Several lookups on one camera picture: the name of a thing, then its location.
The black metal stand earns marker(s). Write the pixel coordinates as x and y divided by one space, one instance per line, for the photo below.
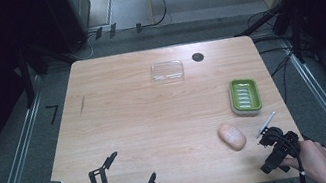
26 80

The green soap dish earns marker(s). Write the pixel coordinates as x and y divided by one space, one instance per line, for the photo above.
244 96

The black round table grommet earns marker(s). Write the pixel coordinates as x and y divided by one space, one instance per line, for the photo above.
198 57

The black tripod stand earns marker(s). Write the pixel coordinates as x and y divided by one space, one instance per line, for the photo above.
285 12

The clear plastic container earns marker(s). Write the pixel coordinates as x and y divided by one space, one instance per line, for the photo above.
167 71

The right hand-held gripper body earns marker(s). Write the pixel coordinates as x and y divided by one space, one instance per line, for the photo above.
280 140

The black cabinet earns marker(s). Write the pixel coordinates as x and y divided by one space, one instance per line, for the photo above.
70 16

